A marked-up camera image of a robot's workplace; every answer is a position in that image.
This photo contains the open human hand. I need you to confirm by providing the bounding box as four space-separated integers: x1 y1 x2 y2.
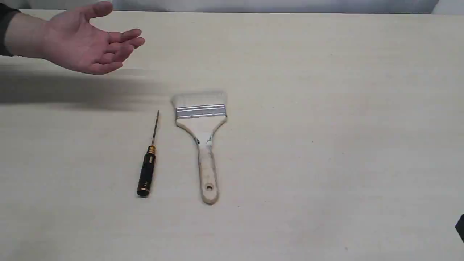
40 1 145 75

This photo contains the wooden paint brush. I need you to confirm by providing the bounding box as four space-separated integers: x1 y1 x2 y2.
171 91 227 205

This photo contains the forearm with dark sleeve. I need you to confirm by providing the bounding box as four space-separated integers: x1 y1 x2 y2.
0 3 47 58

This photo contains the black gold precision screwdriver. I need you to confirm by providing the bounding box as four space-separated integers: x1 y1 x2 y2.
137 110 160 198

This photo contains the black object at edge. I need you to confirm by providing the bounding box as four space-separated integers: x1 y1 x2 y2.
455 214 464 242

